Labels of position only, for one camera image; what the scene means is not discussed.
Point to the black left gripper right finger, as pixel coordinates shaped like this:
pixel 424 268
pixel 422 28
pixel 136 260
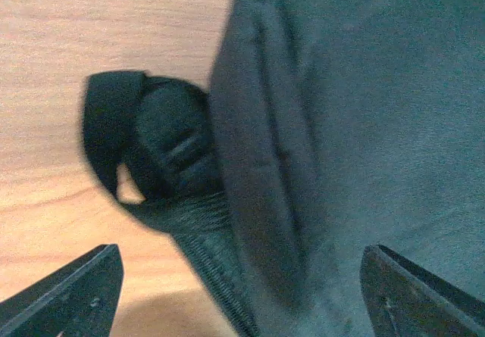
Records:
pixel 404 299

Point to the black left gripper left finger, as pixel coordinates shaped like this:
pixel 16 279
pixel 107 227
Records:
pixel 79 299

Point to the black student bag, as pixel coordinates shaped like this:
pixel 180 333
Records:
pixel 329 126

